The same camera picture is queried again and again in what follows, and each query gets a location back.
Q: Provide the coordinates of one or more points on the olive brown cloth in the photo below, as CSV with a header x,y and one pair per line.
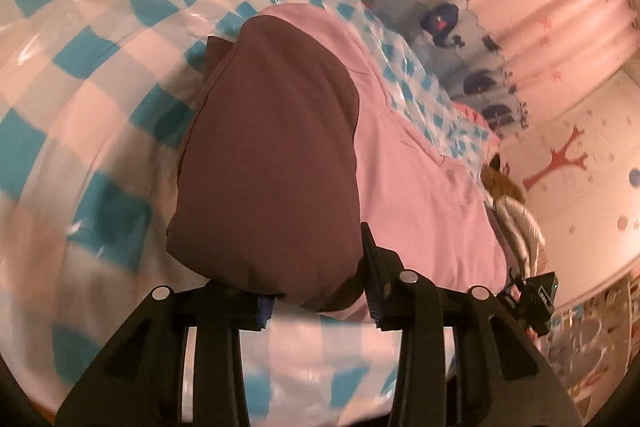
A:
x,y
500,184

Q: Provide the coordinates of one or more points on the pink and brown hoodie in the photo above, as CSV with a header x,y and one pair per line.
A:
x,y
270,147

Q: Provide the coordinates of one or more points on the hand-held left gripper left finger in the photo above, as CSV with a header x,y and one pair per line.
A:
x,y
262,309

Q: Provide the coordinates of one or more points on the blue white checkered bed cover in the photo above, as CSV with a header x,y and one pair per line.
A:
x,y
75,7

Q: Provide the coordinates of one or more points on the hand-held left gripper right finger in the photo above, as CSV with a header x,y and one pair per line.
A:
x,y
377,287

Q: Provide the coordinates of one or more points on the white puffer jacket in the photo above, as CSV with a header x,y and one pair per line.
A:
x,y
520,219

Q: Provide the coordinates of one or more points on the pink cloth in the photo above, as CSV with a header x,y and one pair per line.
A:
x,y
472,114

